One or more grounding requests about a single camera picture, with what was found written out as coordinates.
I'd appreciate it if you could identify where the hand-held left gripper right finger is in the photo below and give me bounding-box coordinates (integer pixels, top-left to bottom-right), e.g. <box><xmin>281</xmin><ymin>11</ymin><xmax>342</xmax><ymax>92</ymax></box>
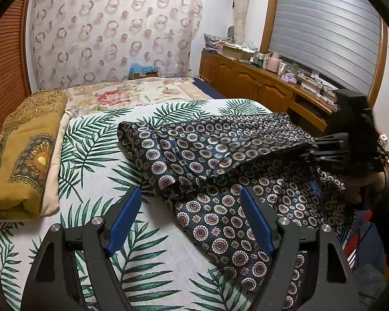
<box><xmin>240</xmin><ymin>186</ymin><xmax>360</xmax><ymax>311</ymax></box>

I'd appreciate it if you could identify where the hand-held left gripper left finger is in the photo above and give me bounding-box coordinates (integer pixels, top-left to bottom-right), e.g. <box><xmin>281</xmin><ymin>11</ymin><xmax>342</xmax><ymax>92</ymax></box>
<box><xmin>19</xmin><ymin>186</ymin><xmax>143</xmax><ymax>311</ymax></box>

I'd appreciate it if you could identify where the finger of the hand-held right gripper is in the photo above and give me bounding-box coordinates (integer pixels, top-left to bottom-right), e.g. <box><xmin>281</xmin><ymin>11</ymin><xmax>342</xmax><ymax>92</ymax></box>
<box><xmin>303</xmin><ymin>151</ymin><xmax>347</xmax><ymax>169</ymax></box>
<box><xmin>311</xmin><ymin>133</ymin><xmax>349</xmax><ymax>150</ymax></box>

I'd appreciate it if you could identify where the navy medallion print garment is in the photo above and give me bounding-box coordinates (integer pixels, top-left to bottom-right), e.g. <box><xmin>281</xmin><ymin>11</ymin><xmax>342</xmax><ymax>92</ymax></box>
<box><xmin>117</xmin><ymin>112</ymin><xmax>359</xmax><ymax>311</ymax></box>

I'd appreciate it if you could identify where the person's right hand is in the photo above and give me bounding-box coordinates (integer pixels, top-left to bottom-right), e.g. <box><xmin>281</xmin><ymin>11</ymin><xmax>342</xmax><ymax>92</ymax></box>
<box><xmin>345</xmin><ymin>170</ymin><xmax>388</xmax><ymax>211</ymax></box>

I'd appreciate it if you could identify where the green leaf print bed sheet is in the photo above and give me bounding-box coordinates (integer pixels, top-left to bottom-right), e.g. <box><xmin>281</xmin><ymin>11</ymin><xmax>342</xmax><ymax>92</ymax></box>
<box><xmin>0</xmin><ymin>99</ymin><xmax>279</xmax><ymax>311</ymax></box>

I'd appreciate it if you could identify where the red striped navy cloth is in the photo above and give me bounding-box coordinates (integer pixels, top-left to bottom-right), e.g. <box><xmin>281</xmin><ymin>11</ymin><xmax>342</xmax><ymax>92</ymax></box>
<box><xmin>342</xmin><ymin>210</ymin><xmax>386</xmax><ymax>269</ymax></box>

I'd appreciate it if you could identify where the pink jug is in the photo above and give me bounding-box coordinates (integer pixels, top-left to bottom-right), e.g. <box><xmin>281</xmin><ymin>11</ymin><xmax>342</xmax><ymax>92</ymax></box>
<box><xmin>267</xmin><ymin>52</ymin><xmax>281</xmax><ymax>72</ymax></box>

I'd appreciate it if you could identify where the grey window shutter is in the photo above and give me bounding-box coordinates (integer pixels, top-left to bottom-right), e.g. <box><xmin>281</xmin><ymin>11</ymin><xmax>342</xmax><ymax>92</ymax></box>
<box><xmin>267</xmin><ymin>0</ymin><xmax>383</xmax><ymax>86</ymax></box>

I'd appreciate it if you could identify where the wooden sideboard cabinet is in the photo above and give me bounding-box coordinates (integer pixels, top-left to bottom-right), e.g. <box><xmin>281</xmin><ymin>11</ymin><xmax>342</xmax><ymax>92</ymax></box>
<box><xmin>199</xmin><ymin>50</ymin><xmax>338</xmax><ymax>133</ymax></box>

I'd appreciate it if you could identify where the floral blanket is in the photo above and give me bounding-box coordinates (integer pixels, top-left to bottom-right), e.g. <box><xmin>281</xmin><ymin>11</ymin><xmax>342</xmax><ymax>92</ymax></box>
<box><xmin>63</xmin><ymin>78</ymin><xmax>211</xmax><ymax>117</ymax></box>

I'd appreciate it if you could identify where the yellow patterned folded blanket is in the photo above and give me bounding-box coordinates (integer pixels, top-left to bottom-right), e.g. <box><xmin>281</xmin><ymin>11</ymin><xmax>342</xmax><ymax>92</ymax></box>
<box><xmin>0</xmin><ymin>90</ymin><xmax>68</xmax><ymax>221</ymax></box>

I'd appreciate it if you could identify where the dark blue blanket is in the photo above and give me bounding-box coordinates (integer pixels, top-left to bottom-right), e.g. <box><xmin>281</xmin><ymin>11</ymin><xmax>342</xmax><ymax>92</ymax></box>
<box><xmin>193</xmin><ymin>77</ymin><xmax>227</xmax><ymax>99</ymax></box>

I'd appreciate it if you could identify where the cardboard box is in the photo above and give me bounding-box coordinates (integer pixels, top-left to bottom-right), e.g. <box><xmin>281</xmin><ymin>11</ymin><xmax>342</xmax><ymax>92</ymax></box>
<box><xmin>221</xmin><ymin>44</ymin><xmax>252</xmax><ymax>60</ymax></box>

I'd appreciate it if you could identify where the beige lace curtain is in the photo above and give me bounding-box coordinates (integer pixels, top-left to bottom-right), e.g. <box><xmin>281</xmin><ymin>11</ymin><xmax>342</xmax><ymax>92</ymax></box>
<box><xmin>232</xmin><ymin>0</ymin><xmax>253</xmax><ymax>44</ymax></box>

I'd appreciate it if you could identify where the box with blue cloth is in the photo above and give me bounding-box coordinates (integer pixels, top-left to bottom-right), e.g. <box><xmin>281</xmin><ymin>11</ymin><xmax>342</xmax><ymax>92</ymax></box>
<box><xmin>129</xmin><ymin>62</ymin><xmax>159</xmax><ymax>79</ymax></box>

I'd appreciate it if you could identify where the patterned cloth bundle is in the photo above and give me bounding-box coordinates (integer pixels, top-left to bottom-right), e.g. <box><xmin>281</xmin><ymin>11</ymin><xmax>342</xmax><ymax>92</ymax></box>
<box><xmin>204</xmin><ymin>33</ymin><xmax>229</xmax><ymax>51</ymax></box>

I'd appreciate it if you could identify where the circle print curtain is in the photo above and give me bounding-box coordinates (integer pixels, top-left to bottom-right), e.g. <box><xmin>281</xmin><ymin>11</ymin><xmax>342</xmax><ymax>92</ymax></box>
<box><xmin>27</xmin><ymin>0</ymin><xmax>204</xmax><ymax>89</ymax></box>

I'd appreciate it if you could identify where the wooden louvred wardrobe door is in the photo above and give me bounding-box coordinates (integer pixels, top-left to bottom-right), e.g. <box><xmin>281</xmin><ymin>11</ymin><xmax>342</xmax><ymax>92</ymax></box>
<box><xmin>0</xmin><ymin>0</ymin><xmax>33</xmax><ymax>137</ymax></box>

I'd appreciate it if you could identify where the wooden window frame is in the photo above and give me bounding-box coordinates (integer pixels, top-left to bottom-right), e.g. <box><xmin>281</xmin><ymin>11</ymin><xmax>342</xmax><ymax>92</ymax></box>
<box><xmin>259</xmin><ymin>0</ymin><xmax>389</xmax><ymax>107</ymax></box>

